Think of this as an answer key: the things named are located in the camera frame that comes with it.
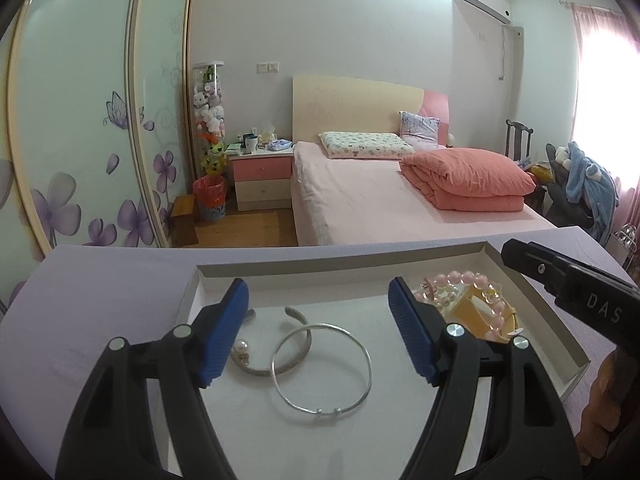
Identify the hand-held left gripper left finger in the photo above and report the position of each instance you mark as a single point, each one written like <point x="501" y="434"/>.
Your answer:
<point x="225" y="330"/>

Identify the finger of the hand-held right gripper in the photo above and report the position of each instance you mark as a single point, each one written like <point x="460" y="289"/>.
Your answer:
<point x="530" y="260"/>

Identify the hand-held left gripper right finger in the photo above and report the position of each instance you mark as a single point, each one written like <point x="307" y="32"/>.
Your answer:
<point x="412" y="330"/>

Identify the yellow translucent bangle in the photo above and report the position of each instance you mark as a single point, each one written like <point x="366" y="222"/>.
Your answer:
<point x="462" y="312"/>

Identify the grey cardboard tray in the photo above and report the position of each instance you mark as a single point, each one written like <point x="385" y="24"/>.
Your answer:
<point x="340" y="300"/>

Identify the thin silver bangle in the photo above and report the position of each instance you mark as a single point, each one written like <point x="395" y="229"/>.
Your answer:
<point x="327" y="411"/>

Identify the person's right hand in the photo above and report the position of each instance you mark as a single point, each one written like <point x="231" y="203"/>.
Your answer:
<point x="600" y="420"/>

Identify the grey padded chair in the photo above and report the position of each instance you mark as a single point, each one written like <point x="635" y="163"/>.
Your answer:
<point x="565" y="200"/>

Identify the colourful toy pile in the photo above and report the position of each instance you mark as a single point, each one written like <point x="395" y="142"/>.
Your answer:
<point x="537" y="172"/>

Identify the blue fleece garment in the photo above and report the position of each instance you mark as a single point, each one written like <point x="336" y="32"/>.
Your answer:
<point x="595" y="185"/>

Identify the folded coral quilt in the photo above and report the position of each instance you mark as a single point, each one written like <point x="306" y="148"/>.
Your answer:
<point x="465" y="175"/>

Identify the dark wooden chair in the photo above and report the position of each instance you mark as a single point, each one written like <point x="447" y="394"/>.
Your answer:
<point x="517" y="140"/>

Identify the blue bin with red bag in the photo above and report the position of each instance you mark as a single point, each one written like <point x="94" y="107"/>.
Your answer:
<point x="210" y="200"/>

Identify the pink-sheeted bed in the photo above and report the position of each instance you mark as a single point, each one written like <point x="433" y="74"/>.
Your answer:
<point x="360" y="195"/>

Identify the pink and beige nightstand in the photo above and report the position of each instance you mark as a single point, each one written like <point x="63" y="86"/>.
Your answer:
<point x="260" y="180"/>

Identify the lilac printed pillow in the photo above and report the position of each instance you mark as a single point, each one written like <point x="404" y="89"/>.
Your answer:
<point x="419" y="125"/>

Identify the pink curtain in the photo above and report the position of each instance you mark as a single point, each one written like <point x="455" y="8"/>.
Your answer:
<point x="620" y="110"/>

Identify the white mug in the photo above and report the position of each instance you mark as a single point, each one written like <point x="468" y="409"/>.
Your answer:
<point x="250" y="144"/>

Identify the patterned cream pillow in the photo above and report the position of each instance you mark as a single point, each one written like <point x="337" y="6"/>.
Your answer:
<point x="365" y="145"/>

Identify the clear tube of plush toys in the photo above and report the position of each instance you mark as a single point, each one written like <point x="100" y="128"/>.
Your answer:
<point x="210" y="110"/>

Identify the white air conditioner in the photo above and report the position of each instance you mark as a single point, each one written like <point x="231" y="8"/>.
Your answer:
<point x="482" y="0"/>

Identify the floral sliding-door wardrobe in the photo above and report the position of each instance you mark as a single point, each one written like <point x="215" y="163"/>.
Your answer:
<point x="75" y="110"/>

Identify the white wall switch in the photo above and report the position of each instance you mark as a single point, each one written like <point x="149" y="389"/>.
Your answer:
<point x="267" y="67"/>

